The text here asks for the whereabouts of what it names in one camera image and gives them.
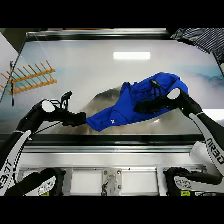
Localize striped garment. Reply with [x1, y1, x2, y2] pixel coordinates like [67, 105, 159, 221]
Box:
[170, 27, 224, 65]

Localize black cable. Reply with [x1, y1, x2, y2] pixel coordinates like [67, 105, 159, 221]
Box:
[32, 120, 64, 134]

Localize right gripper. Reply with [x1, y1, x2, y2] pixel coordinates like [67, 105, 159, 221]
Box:
[133, 95, 175, 115]

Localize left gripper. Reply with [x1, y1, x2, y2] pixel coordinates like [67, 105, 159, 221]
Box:
[61, 110, 88, 128]

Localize silver frame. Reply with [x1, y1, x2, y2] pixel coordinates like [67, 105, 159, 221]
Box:
[13, 134, 214, 197]

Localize wooden peg rack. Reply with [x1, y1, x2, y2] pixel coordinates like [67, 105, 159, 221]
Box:
[0, 59, 58, 97]

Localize blue garment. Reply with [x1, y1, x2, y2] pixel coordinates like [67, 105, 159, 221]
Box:
[85, 71, 190, 133]

